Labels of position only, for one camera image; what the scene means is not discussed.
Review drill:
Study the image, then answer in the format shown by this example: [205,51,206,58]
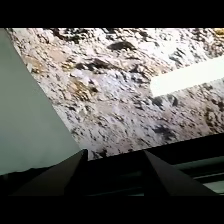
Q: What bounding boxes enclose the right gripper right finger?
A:
[143,150,218,197]

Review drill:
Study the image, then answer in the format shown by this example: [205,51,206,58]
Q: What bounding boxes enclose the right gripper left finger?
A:
[12,148,90,197]

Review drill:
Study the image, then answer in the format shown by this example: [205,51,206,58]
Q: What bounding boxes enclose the white garment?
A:
[0,28,83,177]

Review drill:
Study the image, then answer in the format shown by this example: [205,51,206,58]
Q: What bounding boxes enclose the silver frame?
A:
[173,155,224,195]

